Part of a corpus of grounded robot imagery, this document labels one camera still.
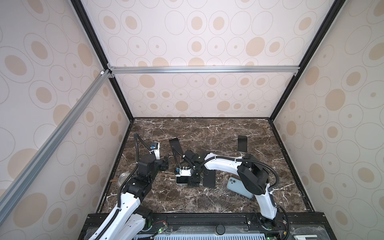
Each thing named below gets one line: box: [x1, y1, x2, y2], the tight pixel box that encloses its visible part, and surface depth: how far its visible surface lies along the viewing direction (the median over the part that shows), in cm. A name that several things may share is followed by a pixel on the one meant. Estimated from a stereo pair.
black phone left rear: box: [169, 138, 183, 155], surface depth 106 cm
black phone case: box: [203, 170, 216, 188], surface depth 89 cm
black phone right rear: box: [237, 135, 248, 153], surface depth 106 cm
